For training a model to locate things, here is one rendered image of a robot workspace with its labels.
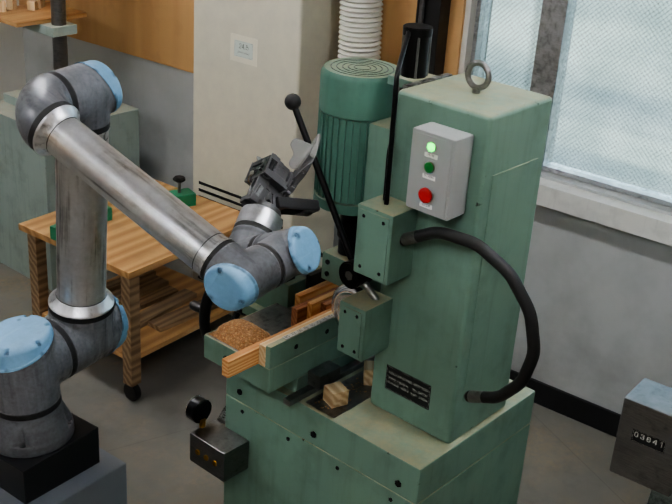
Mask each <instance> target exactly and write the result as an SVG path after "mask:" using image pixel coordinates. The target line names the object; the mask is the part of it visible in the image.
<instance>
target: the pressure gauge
mask: <svg viewBox="0 0 672 504"><path fill-rule="evenodd" d="M211 408H212V405H211V402H210V401H209V400H207V399H205V398H204V397H203V396H201V395H196V396H194V397H192V398H191V399H190V400H189V401H188V403H187V405H186V407H185V416H186V417H187V418H188V419H190V420H192V421H193V422H195V423H199V428H204V427H206V419H207V418H208V416H209V415H210V413H211Z"/></svg>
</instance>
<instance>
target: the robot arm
mask: <svg viewBox="0 0 672 504"><path fill-rule="evenodd" d="M122 98H123V95H122V89H121V85H120V83H119V81H118V79H117V77H116V76H115V75H114V73H113V71H112V70H111V69H110V68H109V67H108V66H106V65H105V64H103V63H101V62H99V61H95V60H89V61H85V62H77V63H75V64H74V65H70V66H67V67H64V68H60V69H57V70H54V71H50V72H48V73H42V74H40V75H37V76H35V77H34V78H32V79H31V80H29V81H28V82H27V83H26V84H25V85H24V87H23V88H22V90H21V91H20V93H19V96H18V98H17V101H16V107H15V118H16V124H17V128H18V131H19V133H20V135H21V137H22V139H23V140H24V141H25V143H26V144H27V145H28V146H29V147H30V148H31V149H33V150H34V151H35V152H36V153H37V154H39V155H41V156H49V155H52V156H54V157H55V188H56V274H57V288H56V289H55V290H53V291H52V292H51V293H50V295H49V297H48V314H47V316H45V317H41V316H37V315H30V316H29V317H26V315H21V316H15V317H12V318H9V319H6V320H4V321H2V322H0V454H1V455H3V456H7V457H11V458H32V457H38V456H42V455H45V454H48V453H51V452H53V451H55V450H57V449H59V448H60V447H62V446H63V445H65V444H66V443H67V442H68V441H69V440H70V438H71V437H72V435H73V433H74V428H75V427H74V419H73V416H72V414H71V412H70V411H69V409H68V408H67V406H66V404H65V403H64V401H63V400H62V397H61V389H60V383H61V382H63V381H65V380H66V379H68V378H70V377H71V376H73V375H75V374H76V373H78V372H80V371H81V370H83V369H85V368H87V367H88V366H90V365H92V364H93V363H95V362H97V361H98V360H100V359H102V358H104V357H105V356H108V355H110V354H111V353H113V352H114V351H115V350H116V349H117V348H118V347H120V346H121V345H122V344H123V343H124V341H125V340H126V337H127V334H128V333H127V331H128V318H127V315H126V312H125V310H124V308H123V306H122V305H119V303H118V302H119V300H118V299H117V298H116V297H115V296H114V295H113V294H112V292H111V291H110V290H108V289H107V288H106V265H107V208H108V201H109V202H110V203H111V204H113V205H114V206H115V207H116V208H118V209H119V210H120V211H121V212H123V213H124V214H125V215H126V216H127V217H129V218H130V219H131V220H132V221H134V222H135V223H136V224H137V225H139V226H140V227H141V228H142V229H143V230H145V231H146V232H147V233H148V234H150V235H151V236H152V237H153V238H155V239H156V240H157V241H158V242H159V243H161V244H162V245H163V246H164V247H166V248H167V249H168V250H169V251H171V252H172V253H173V254H174V255H175V256H177V257H178V258H179V259H180V260H182V261H183V262H184V263H185V264H187V265H188V266H189V267H190V268H191V269H193V270H194V271H195V272H196V273H198V274H199V276H200V277H201V278H202V279H203V280H204V288H205V291H206V293H207V295H208V296H209V298H210V299H211V301H212V302H213V303H214V304H215V305H217V306H218V307H220V308H222V309H224V310H227V311H237V310H240V309H242V308H244V307H247V306H250V305H251V304H253V303H254V302H255V301H256V300H257V299H259V298H260V297H262V296H264V295H265V294H267V293H268V292H270V291H272V290H273V289H275V288H277V287H279V286H281V285H282V284H284V283H285V282H287V281H288V280H290V279H292V278H293V277H295V276H297V275H301V274H303V275H307V274H309V273H311V272H313V271H315V270H316V269H317V267H318V265H319V263H320V259H321V249H320V245H319V241H318V239H317V237H316V235H315V234H314V233H313V231H312V230H310V229H309V228H307V227H305V226H298V227H297V226H292V227H291V228H287V229H283V230H281V228H282V225H283V221H282V219H281V214H283V215H296V216H310V215H312V214H313V213H315V212H318V211H319V210H320V206H319V201H318V200H314V199H302V198H291V197H289V195H291V194H292V193H293V192H294V190H295V189H296V187H297V185H298V184H299V183H300V181H301V180H302V179H303V178H304V177H305V175H306V174H307V172H308V170H309V169H310V167H311V165H312V163H313V161H314V158H315V156H316V154H317V151H318V148H319V145H320V140H321V135H320V134H319V133H318V135H317V136H316V137H315V138H314V140H313V141H312V143H311V144H309V143H307V142H305V141H302V140H300V139H298V138H295V139H293V140H292V141H291V143H290V146H291V149H292V151H293V156H292V157H291V159H290V160H289V166H290V168H292V169H295V170H294V172H292V171H291V172H290V169H288V168H287V167H286V166H285V165H284V163H282V162H281V161H280V160H281V159H280V158H279V157H278V156H277V155H276V154H274V153H272V154H271V155H269V156H267V157H264V158H261V157H259V156H257V157H256V159H257V161H256V162H252V164H251V166H250V168H249V171H248V173H247V176H246V178H245V180H244V182H245V183H246V184H248V185H249V186H250V187H249V190H248V192H247V195H245V196H242V197H241V199H240V203H241V204H242V205H244V206H243V207H242V208H241V210H240V213H239V215H238V218H237V220H236V222H235V225H234V227H233V230H232V232H231V234H230V237H229V238H228V237H226V236H225V235H224V234H223V233H221V232H220V231H219V230H217V229H216V228H215V227H214V226H212V225H211V224H210V223H209V222H207V221H206V220H205V219H204V218H202V217H201V216H200V215H198V214H197V213H196V212H195V211H193V210H192V209H191V208H190V207H188V206H187V205H186V204H185V203H183V202H182V201H181V200H179V199H178V198H177V197H176V196H174V195H173V194H172V193H171V192H169V191H168V190H167V189H166V188H164V187H163V186H162V185H160V184H159V183H158V182H157V181H155V180H154V179H153V178H152V177H150V176H149V175H148V174H147V173H145V172H144V171H143V170H141V169H140V168H139V167H138V166H136V165H135V164H134V163H133V162H131V161H130V160H129V159H128V158H126V157H125V156H124V155H122V154H121V153H120V152H119V151H117V150H116V149H115V148H114V147H112V146H111V145H110V144H109V129H110V114H111V113H113V112H115V111H116V110H117V109H118V108H119V107H120V106H121V104H122Z"/></svg>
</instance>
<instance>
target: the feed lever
mask: <svg viewBox="0 0 672 504"><path fill-rule="evenodd" d="M284 103H285V106H286V107H287V108H288V109H289V110H292V111H293V113H294V116H295V119H296V121H297V124H298V127H299V129H300V132H301V135H302V137H303V140H304V141H305V142H307V143H309V144H311V143H312V142H311V140H310V137H309V134H308V132H307V129H306V126H305V124H304V121H303V118H302V116H301V113H300V110H299V107H300V105H301V99H300V97H299V96H298V95H297V94H294V93H291V94H288V95H287V96H286V98H285V100H284ZM312 164H313V167H314V169H315V172H316V175H317V177H318V180H319V183H320V185H321V188H322V191H323V193H324V196H325V199H326V201H327V204H328V207H329V209H330V212H331V215H332V218H333V220H334V223H335V226H336V228H337V231H338V234H339V236H340V239H341V242H342V244H343V247H344V250H345V252H346V255H347V258H348V261H345V262H343V263H342V264H341V265H340V267H339V276H340V279H341V281H342V283H343V284H344V285H345V286H346V287H347V288H349V289H355V288H358V287H360V286H362V287H363V288H364V290H365V291H366V293H367V294H368V295H369V297H370V298H371V299H373V300H379V296H378V295H377V293H376V292H375V291H374V289H373V288H372V286H371V285H370V284H369V282H370V281H372V279H371V278H369V277H366V276H364V275H362V274H360V273H357V272H355V271H354V270H353V269H354V255H353V252H352V249H351V247H350V244H349V241H348V239H347V236H346V233H345V231H344V228H343V225H342V223H341V220H340V217H339V215H338V212H337V209H336V207H335V204H334V201H333V199H332V196H331V193H330V191H329V188H328V185H327V183H326V180H325V177H324V175H323V172H322V169H321V167H320V164H319V161H318V159H317V156H315V158H314V161H313V163H312Z"/></svg>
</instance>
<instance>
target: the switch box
mask: <svg viewBox="0 0 672 504"><path fill-rule="evenodd" d="M473 140H474V135H473V134H470V133H467V132H464V131H460V130H457V129H454V128H451V127H448V126H445V125H441V124H438V123H435V122H429V123H426V124H423V125H420V126H416V127H414V128H413V136H412V146H411V156H410V167H409V177H408V187H407V197H406V206H408V207H410V208H413V209H416V210H418V211H421V212H424V213H426V214H429V215H432V216H434V217H437V218H439V219H442V220H445V221H448V220H450V219H453V218H455V217H457V216H460V215H462V214H464V212H465V205H466V197H467V188H468V180H469V172H470V164H471V156H472V148H473ZM429 142H434V143H435V144H436V151H435V152H430V151H428V149H427V144H428V143H429ZM425 152H428V153H431V154H434V155H437V156H438V158H437V160H435V159H432V158H429V157H426V156H424V155H425ZM427 161H431V162H433V164H434V165H435V171H434V172H433V173H432V174H429V173H427V172H426V171H425V169H424V164H425V162H427ZM423 173H425V174H428V175H431V176H434V177H435V181H432V180H429V179H426V178H423V177H422V174H423ZM424 187H426V188H428V189H429V190H430V191H431V193H432V200H431V201H430V202H429V203H426V204H429V205H431V206H432V210H430V209H427V208H424V207H422V206H419V203H420V201H421V200H420V199H419V196H418V192H419V190H420V189H421V188H424ZM421 202H422V201H421Z"/></svg>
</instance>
